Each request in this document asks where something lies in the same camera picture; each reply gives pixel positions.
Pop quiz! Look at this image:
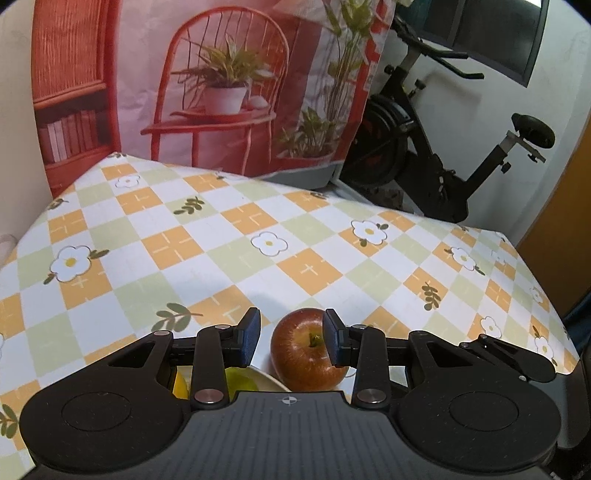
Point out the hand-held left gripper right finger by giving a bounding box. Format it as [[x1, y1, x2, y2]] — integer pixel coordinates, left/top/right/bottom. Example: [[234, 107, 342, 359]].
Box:
[[322, 308, 483, 411]]

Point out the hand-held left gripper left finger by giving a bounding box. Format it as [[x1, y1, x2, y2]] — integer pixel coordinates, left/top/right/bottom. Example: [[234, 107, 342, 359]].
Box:
[[105, 307, 262, 409]]

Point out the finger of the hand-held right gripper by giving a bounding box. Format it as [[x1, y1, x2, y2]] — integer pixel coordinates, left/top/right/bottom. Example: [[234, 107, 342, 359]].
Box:
[[461, 334, 557, 384]]

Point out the streaked red-yellow apple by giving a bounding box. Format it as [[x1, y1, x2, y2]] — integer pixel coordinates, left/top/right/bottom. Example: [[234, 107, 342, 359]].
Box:
[[270, 308, 351, 393]]

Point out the small green round fruit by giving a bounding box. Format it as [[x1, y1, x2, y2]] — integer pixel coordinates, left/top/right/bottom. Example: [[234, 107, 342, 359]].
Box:
[[225, 367, 259, 393]]

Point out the beige plate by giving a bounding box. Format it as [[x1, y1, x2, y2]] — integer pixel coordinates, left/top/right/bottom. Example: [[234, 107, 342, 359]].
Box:
[[173, 364, 289, 393]]

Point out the yellow lemon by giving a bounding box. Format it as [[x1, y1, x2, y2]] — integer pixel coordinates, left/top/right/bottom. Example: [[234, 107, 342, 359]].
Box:
[[172, 369, 191, 400]]

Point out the checkered floral tablecloth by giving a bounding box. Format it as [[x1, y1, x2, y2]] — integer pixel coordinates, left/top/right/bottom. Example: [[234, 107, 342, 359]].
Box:
[[0, 152, 583, 467]]

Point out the brown wooden door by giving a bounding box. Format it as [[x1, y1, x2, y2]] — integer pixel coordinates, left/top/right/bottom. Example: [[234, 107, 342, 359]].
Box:
[[515, 106, 591, 319]]

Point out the black exercise bike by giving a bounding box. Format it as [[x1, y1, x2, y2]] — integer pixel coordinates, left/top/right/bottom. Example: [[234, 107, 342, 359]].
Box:
[[339, 14, 557, 224]]

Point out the printed backdrop with red chair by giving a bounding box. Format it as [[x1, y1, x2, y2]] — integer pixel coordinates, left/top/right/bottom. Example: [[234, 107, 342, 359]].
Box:
[[30, 0, 398, 195]]

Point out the black flat screen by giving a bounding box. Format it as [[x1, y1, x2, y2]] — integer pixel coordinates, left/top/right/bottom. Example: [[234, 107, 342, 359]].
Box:
[[418, 0, 550, 88]]

